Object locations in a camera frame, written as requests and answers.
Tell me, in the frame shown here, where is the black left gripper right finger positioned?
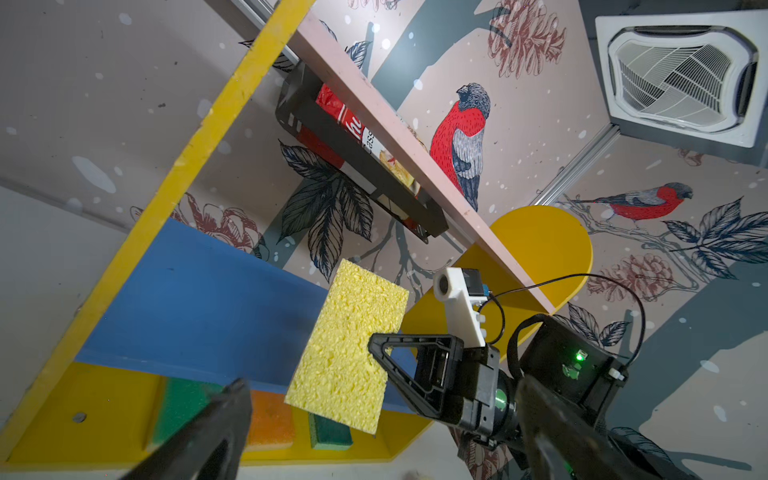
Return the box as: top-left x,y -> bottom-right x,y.
516,376 -> 653,479

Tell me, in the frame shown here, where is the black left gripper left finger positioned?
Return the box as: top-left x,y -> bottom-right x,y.
123,378 -> 253,479

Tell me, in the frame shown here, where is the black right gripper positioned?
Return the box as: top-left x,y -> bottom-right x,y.
368,333 -> 522,447

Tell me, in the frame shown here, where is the light green foam sponge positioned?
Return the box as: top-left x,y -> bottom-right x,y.
144,377 -> 223,452

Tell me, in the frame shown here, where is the orange foam sponge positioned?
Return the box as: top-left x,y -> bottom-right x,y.
245,390 -> 295,452

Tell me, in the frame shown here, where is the yellow cellulose sponge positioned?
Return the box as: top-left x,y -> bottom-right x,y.
285,260 -> 409,434

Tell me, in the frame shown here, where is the dark green scouring sponge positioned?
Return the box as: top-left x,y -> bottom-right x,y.
309,414 -> 353,451

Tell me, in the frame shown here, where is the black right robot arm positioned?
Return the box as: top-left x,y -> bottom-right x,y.
368,314 -> 688,479

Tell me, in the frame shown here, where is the red cassava chips bag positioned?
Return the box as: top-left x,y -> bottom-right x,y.
296,82 -> 433,241

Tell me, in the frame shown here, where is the white ceiling air vent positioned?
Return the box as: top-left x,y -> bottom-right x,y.
594,9 -> 767,148

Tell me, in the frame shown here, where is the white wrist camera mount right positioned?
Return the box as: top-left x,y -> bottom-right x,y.
433,267 -> 489,348

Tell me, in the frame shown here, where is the black wire basket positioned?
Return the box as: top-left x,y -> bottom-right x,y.
274,59 -> 450,244

